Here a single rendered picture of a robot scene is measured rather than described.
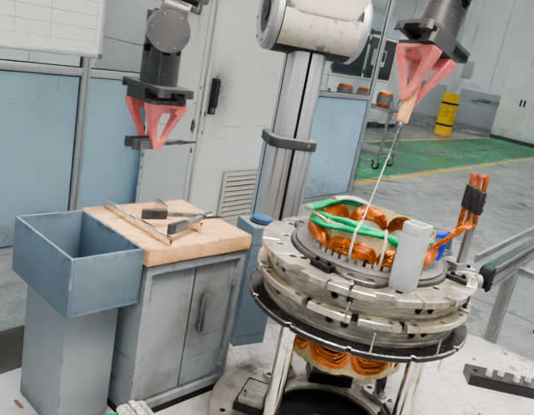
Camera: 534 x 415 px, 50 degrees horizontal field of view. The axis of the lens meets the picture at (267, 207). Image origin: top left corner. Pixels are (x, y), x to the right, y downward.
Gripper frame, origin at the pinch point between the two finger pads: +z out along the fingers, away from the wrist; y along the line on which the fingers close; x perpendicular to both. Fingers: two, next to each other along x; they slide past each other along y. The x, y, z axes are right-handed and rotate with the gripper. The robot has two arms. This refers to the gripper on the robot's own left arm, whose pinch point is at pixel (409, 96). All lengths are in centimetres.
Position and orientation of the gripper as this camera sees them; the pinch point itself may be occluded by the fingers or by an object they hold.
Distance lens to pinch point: 83.9
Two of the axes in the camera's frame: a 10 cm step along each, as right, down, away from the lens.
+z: -3.8, 9.2, -0.1
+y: 7.2, 3.0, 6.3
